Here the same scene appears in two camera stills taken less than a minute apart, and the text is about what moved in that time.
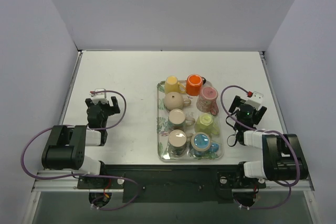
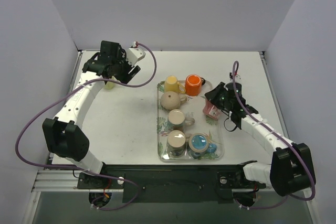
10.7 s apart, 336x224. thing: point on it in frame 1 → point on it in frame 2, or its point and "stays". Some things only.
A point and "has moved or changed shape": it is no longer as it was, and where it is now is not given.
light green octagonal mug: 205,123 → 110,85
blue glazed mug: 201,146 stays
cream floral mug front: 177,141 stays
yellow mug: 172,85 stays
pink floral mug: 207,101 has moved or changed shape
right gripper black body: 260,112 → 215,97
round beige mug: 174,101 has moved or changed shape
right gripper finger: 235,103 → 218,95
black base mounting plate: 204,183 stays
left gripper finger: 116,108 → 131,73
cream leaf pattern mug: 177,120 stays
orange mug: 194,83 stays
